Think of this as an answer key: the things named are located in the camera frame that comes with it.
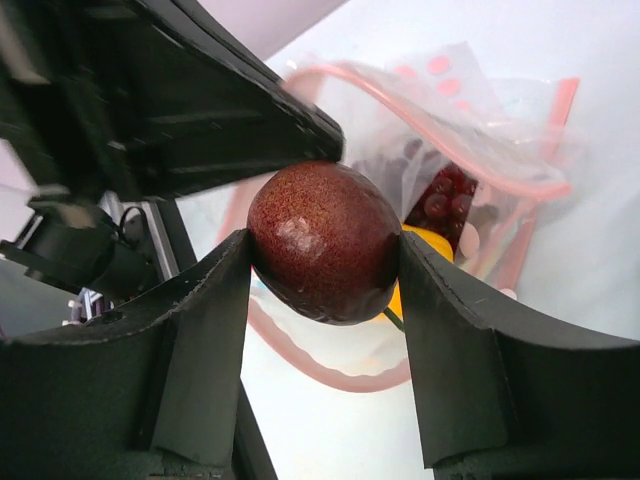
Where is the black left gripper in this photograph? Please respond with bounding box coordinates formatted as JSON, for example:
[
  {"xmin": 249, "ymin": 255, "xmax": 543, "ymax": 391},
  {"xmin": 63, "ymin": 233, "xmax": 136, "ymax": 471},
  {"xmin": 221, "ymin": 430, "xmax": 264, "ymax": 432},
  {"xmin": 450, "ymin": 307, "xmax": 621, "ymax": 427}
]
[{"xmin": 1, "ymin": 1, "xmax": 140, "ymax": 200}]

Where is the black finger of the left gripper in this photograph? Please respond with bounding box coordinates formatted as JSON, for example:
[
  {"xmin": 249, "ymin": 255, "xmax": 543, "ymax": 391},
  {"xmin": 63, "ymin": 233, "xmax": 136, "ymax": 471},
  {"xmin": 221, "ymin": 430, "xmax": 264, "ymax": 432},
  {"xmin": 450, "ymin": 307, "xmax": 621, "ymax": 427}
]
[{"xmin": 70, "ymin": 1, "xmax": 343, "ymax": 198}]

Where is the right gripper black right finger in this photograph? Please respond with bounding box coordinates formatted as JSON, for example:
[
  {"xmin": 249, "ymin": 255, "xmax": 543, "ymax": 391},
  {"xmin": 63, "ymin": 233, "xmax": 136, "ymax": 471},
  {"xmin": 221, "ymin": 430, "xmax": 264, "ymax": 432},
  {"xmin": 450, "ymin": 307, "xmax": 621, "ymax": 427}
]
[{"xmin": 399, "ymin": 233, "xmax": 639, "ymax": 479}]

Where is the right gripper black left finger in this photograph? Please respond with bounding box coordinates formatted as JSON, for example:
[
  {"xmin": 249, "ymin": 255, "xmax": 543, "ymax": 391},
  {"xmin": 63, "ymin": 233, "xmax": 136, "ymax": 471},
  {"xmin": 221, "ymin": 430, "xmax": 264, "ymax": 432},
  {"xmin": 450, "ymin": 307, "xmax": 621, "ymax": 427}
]
[{"xmin": 1, "ymin": 230, "xmax": 251, "ymax": 479}]

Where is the yellow bell pepper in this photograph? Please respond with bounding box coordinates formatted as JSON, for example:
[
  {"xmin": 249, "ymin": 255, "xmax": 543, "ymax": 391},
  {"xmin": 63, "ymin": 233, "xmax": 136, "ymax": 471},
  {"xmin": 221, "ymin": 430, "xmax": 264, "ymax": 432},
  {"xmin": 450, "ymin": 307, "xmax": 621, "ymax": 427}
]
[{"xmin": 382, "ymin": 223, "xmax": 456, "ymax": 331}]

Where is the dark purple passion fruit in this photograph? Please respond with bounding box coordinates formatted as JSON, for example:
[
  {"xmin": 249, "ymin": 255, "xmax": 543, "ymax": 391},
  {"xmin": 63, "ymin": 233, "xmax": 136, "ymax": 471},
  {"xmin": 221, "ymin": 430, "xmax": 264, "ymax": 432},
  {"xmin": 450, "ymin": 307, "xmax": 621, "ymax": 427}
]
[{"xmin": 247, "ymin": 161, "xmax": 402, "ymax": 326}]

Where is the purple grape bunch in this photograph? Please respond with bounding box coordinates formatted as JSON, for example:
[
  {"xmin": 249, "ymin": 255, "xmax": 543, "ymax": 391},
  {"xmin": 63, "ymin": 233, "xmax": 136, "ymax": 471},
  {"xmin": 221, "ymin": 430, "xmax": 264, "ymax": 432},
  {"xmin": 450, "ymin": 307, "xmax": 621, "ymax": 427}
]
[{"xmin": 359, "ymin": 139, "xmax": 479, "ymax": 246}]

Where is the clear bag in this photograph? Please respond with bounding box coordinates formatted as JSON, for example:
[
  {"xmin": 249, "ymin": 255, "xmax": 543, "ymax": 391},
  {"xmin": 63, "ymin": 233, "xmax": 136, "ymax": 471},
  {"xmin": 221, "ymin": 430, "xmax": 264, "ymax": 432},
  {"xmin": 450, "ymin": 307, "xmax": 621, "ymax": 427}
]
[{"xmin": 214, "ymin": 42, "xmax": 584, "ymax": 394}]

